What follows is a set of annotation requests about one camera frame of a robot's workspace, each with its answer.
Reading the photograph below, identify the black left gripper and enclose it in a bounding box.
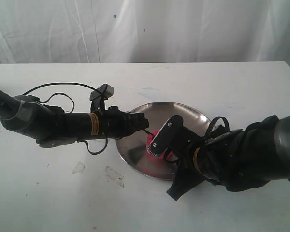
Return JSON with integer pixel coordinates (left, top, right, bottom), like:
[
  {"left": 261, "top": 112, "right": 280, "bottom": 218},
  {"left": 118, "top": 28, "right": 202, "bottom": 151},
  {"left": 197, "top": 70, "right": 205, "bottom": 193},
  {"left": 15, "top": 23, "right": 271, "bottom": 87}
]
[{"left": 96, "top": 106, "right": 149, "bottom": 139}]

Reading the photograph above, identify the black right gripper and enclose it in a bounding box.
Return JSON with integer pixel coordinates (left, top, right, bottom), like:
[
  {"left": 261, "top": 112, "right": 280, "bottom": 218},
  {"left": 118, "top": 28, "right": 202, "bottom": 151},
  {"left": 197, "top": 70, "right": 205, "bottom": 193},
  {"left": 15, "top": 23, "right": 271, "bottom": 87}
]
[{"left": 147, "top": 115, "right": 208, "bottom": 201}]

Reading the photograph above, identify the pink dough piece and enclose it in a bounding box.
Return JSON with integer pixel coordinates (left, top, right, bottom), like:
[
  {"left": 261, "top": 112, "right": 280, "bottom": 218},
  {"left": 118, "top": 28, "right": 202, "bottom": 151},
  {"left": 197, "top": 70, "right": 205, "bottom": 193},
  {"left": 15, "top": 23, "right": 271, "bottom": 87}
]
[{"left": 146, "top": 129, "right": 175, "bottom": 163}]

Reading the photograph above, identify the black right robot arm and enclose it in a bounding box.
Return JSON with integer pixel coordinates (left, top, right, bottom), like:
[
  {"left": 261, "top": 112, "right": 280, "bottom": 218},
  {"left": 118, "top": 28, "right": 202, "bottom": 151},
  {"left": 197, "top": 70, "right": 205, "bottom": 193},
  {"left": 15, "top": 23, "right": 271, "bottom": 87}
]
[{"left": 146, "top": 115, "right": 290, "bottom": 200}]

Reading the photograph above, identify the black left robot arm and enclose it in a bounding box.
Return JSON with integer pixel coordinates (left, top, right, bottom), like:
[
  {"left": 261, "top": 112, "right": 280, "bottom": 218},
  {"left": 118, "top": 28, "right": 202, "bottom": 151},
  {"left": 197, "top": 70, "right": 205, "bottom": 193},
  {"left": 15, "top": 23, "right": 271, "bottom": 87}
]
[{"left": 0, "top": 84, "right": 149, "bottom": 148}]

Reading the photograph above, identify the round steel plate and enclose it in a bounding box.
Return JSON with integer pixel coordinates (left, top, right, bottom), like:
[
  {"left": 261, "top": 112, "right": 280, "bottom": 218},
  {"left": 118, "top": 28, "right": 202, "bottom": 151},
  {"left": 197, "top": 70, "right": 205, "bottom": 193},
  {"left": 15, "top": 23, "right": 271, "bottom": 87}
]
[{"left": 116, "top": 102, "right": 210, "bottom": 180}]

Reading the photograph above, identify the clear tape piece lower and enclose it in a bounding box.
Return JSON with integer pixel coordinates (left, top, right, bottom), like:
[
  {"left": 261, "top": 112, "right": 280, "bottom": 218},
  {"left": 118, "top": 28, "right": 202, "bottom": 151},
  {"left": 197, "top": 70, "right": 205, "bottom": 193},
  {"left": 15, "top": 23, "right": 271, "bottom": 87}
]
[{"left": 105, "top": 166, "right": 124, "bottom": 188}]

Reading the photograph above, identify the clear tape piece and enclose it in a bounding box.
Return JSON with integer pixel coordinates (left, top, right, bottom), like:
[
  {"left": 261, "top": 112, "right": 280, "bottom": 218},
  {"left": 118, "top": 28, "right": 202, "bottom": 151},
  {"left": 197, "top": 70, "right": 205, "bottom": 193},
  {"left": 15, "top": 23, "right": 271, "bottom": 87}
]
[
  {"left": 72, "top": 162, "right": 85, "bottom": 174},
  {"left": 105, "top": 166, "right": 124, "bottom": 188}
]

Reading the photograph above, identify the clear tape piece left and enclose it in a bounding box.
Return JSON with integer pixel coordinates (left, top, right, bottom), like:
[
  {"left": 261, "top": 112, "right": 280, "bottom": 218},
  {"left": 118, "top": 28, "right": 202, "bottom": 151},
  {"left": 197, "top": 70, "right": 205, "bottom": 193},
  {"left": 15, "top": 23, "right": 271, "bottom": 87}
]
[{"left": 72, "top": 162, "right": 85, "bottom": 174}]

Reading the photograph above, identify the white backdrop curtain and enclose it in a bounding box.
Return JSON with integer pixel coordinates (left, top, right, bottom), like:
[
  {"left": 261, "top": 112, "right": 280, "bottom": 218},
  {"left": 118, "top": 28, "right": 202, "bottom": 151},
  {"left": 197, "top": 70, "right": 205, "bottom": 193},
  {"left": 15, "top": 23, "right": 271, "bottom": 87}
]
[{"left": 0, "top": 0, "right": 290, "bottom": 65}]

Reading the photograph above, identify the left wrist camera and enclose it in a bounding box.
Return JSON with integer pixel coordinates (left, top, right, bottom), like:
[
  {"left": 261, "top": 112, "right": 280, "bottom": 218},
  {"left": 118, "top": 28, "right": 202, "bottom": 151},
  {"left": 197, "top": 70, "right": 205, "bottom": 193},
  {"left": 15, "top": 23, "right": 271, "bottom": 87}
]
[{"left": 89, "top": 84, "right": 114, "bottom": 113}]

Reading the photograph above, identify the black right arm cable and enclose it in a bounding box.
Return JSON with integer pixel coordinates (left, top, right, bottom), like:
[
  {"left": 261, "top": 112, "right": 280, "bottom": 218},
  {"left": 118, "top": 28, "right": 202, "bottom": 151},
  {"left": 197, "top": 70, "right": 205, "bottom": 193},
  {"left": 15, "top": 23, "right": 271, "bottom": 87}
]
[{"left": 205, "top": 116, "right": 230, "bottom": 141}]

